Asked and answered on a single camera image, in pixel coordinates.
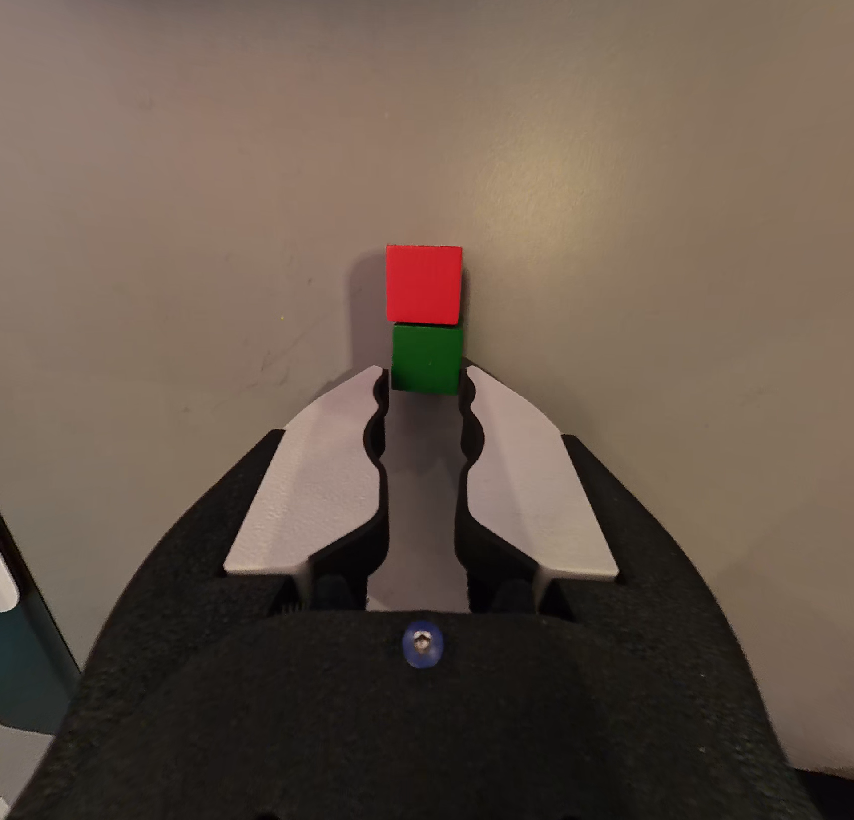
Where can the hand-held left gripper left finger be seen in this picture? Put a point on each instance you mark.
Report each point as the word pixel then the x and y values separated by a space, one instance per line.
pixel 307 493

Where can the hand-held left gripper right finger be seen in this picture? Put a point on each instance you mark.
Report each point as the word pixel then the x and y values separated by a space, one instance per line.
pixel 540 493

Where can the green wooden cube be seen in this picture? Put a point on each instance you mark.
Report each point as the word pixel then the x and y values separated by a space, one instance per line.
pixel 425 358

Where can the red wooden cube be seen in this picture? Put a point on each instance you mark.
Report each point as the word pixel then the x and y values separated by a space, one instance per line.
pixel 424 285

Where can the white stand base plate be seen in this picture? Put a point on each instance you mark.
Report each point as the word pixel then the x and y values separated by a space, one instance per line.
pixel 5 583

